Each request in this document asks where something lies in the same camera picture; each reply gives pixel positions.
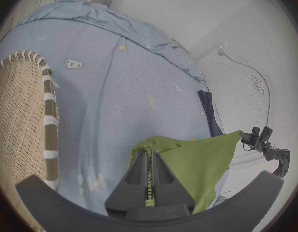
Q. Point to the pale blue quilt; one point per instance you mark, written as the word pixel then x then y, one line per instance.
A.
pixel 103 16

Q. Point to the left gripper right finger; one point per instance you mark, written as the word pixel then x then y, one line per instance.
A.
pixel 168 187

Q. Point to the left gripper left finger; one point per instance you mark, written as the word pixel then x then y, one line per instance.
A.
pixel 129 185

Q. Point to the round woven basket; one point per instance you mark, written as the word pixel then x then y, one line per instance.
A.
pixel 18 119

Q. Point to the dark blue garment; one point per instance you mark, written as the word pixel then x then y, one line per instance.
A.
pixel 209 110

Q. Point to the green shorts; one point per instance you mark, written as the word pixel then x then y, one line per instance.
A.
pixel 199 158

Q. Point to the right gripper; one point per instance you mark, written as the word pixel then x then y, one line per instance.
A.
pixel 251 139

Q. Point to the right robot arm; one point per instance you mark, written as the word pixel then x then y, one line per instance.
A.
pixel 272 153

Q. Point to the bed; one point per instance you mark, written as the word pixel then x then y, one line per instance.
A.
pixel 103 93

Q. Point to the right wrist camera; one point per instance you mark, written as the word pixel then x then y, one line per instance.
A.
pixel 256 130

